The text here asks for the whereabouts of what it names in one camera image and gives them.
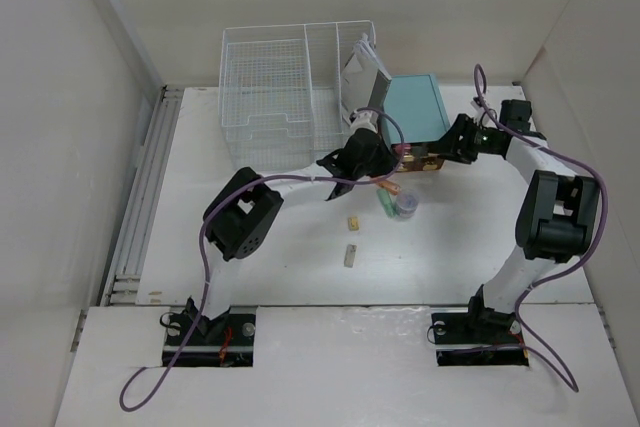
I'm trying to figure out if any aluminium rail frame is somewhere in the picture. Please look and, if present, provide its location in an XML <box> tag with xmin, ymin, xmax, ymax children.
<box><xmin>97</xmin><ymin>85</ymin><xmax>184</xmax><ymax>307</ymax></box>

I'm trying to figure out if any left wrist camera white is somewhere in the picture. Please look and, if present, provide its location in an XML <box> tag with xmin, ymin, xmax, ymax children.
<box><xmin>348</xmin><ymin>108</ymin><xmax>379</xmax><ymax>134</ymax></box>

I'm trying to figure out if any white wire mesh desk organizer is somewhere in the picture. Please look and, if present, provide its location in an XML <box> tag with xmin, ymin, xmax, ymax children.
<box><xmin>218</xmin><ymin>20</ymin><xmax>376</xmax><ymax>172</ymax></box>

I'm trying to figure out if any small gray stapler remover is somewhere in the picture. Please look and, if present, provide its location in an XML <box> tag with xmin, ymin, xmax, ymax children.
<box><xmin>344</xmin><ymin>244</ymin><xmax>357</xmax><ymax>268</ymax></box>

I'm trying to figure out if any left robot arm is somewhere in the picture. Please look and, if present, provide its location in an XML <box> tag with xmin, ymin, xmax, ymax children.
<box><xmin>189</xmin><ymin>128</ymin><xmax>400</xmax><ymax>344</ymax></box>

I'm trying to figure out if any orange highlighter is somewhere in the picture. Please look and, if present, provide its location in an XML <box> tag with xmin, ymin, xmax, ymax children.
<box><xmin>375</xmin><ymin>179</ymin><xmax>402</xmax><ymax>196</ymax></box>

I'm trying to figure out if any green highlighter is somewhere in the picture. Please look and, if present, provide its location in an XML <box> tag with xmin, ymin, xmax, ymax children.
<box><xmin>376</xmin><ymin>188</ymin><xmax>396</xmax><ymax>218</ymax></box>

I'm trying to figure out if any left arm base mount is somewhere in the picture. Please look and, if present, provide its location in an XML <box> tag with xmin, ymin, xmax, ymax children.
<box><xmin>159</xmin><ymin>298</ymin><xmax>257</xmax><ymax>368</ymax></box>

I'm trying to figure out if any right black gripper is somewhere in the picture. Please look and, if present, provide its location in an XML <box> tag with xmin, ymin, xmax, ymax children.
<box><xmin>426</xmin><ymin>112</ymin><xmax>498</xmax><ymax>164</ymax></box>

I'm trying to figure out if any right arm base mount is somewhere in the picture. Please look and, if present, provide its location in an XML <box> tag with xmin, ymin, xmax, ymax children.
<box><xmin>428</xmin><ymin>294</ymin><xmax>529</xmax><ymax>367</ymax></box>

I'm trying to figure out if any gray white booklet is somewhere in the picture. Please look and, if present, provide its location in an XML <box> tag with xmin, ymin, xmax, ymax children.
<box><xmin>340</xmin><ymin>34</ymin><xmax>392</xmax><ymax>126</ymax></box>

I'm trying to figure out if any teal drawer box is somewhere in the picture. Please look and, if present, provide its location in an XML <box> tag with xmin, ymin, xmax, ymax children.
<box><xmin>380</xmin><ymin>74</ymin><xmax>450</xmax><ymax>172</ymax></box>

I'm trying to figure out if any pink pencil tube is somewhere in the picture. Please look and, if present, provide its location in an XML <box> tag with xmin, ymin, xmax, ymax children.
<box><xmin>393</xmin><ymin>144</ymin><xmax>412</xmax><ymax>158</ymax></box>

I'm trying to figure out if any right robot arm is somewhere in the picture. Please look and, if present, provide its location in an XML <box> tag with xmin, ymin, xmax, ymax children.
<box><xmin>427</xmin><ymin>99</ymin><xmax>601</xmax><ymax>341</ymax></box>

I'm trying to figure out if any small yellow eraser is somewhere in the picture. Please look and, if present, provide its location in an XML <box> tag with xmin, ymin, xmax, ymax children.
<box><xmin>348</xmin><ymin>216</ymin><xmax>359</xmax><ymax>231</ymax></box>

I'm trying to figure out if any clear jar of paper clips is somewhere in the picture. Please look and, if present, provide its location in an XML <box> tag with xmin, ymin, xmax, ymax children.
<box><xmin>394</xmin><ymin>189</ymin><xmax>419</xmax><ymax>219</ymax></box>

